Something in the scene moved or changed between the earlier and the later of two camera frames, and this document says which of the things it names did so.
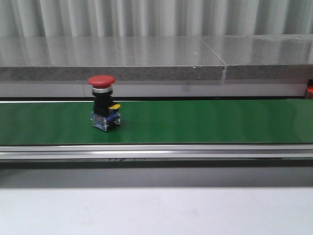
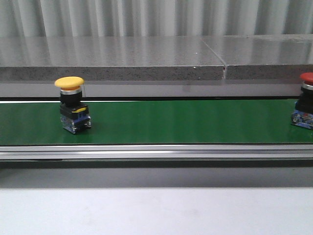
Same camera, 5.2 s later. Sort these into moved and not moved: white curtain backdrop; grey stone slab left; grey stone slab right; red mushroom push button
Moved: red mushroom push button
Not moved: grey stone slab right; white curtain backdrop; grey stone slab left
